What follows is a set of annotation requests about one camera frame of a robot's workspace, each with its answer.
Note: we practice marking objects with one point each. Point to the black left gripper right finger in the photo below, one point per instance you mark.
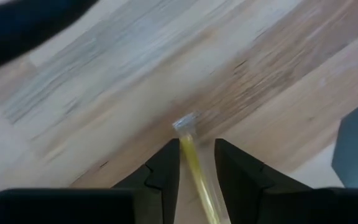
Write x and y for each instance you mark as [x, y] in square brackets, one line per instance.
[244, 186]

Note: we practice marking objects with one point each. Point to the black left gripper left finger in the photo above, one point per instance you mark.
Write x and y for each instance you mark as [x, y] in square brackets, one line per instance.
[160, 186]

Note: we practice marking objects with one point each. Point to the yellow straw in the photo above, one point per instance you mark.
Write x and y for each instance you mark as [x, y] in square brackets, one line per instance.
[194, 161]

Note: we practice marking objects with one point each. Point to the large dark ceramic bowl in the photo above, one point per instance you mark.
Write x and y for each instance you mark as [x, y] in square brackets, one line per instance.
[356, 149]

